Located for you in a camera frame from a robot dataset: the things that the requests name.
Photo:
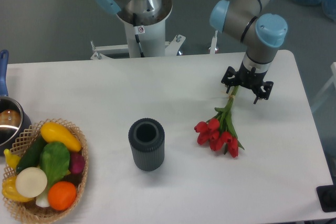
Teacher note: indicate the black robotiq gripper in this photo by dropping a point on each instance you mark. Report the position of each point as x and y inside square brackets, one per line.
[249, 79]

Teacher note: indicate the red tulip bouquet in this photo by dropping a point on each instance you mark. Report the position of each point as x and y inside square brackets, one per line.
[219, 131]

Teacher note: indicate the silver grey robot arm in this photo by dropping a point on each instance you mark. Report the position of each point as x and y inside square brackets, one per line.
[262, 34]

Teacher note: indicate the dark grey ribbed vase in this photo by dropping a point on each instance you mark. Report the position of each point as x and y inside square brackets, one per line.
[147, 141]

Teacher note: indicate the black device at table edge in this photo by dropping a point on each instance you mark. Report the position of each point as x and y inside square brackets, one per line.
[326, 195]

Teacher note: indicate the purple red onion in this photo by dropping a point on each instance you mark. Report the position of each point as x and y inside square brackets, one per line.
[77, 163]

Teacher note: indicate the yellow squash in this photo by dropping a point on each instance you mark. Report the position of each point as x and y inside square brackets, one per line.
[54, 132]

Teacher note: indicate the green lettuce leaf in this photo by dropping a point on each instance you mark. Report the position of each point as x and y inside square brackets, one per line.
[54, 161]

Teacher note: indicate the orange fruit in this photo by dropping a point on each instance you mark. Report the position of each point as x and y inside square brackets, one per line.
[62, 195]

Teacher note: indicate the green cucumber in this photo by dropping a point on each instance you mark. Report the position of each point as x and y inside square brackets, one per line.
[32, 155]

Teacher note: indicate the white leek stalk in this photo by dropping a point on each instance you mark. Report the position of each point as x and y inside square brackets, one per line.
[42, 199]

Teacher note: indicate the white round onion slice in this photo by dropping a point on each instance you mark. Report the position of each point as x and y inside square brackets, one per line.
[31, 182]

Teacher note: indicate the woven wicker basket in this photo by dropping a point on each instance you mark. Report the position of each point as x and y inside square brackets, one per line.
[28, 212]

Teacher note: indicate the yellow bell pepper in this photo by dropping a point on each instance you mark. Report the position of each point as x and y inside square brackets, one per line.
[9, 191]

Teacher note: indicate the white frame at right edge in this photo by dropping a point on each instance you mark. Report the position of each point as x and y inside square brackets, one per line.
[325, 92]

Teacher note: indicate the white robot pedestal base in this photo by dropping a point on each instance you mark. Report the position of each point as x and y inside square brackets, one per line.
[142, 41]

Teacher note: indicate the blue handled saucepan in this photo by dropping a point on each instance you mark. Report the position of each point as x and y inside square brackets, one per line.
[13, 118]

